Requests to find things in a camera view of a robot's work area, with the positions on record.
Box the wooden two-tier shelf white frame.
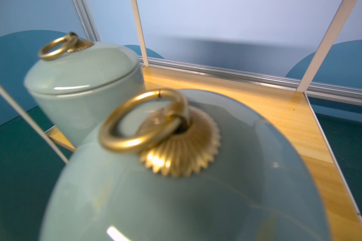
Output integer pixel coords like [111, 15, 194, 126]
[0, 0, 362, 241]

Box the back aluminium frame bar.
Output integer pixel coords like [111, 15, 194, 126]
[148, 57, 362, 106]

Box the grey-blue canister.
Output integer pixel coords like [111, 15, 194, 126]
[39, 89, 331, 241]
[24, 32, 145, 147]

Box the left aluminium frame post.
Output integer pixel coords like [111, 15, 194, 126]
[73, 0, 101, 42]

